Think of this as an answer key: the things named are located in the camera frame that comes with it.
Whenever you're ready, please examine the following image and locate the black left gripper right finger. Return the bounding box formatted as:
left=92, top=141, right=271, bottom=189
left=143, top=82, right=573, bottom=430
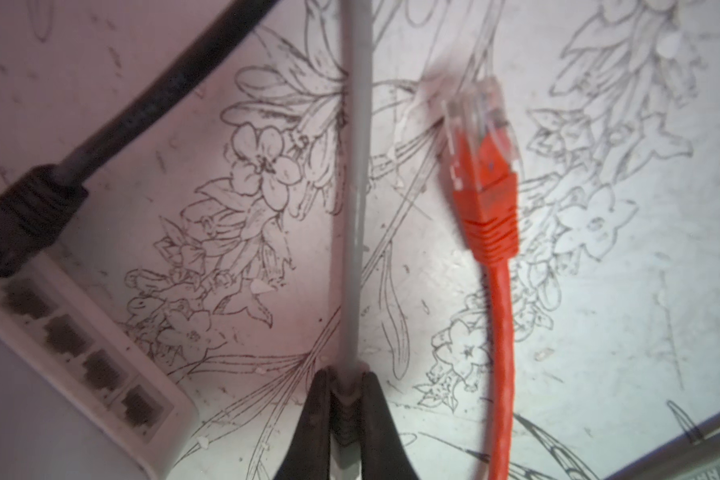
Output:
left=359, top=372, right=419, bottom=480

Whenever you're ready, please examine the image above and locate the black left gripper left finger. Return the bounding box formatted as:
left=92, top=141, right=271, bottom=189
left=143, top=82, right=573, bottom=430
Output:
left=273, top=369, right=332, bottom=480

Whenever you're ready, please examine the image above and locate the grey ethernet cable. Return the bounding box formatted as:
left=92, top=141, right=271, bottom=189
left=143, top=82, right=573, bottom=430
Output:
left=328, top=0, right=376, bottom=480
left=602, top=398, right=720, bottom=480

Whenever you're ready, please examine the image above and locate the white network switch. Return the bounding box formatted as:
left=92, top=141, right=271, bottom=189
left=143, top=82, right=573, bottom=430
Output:
left=0, top=256, right=199, bottom=479

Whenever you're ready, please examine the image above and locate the red ethernet cable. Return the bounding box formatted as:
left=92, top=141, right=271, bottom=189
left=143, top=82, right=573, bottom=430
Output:
left=440, top=76, right=523, bottom=480

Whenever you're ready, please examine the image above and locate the black ethernet cable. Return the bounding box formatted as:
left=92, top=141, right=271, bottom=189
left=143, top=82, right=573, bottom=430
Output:
left=0, top=0, right=280, bottom=278

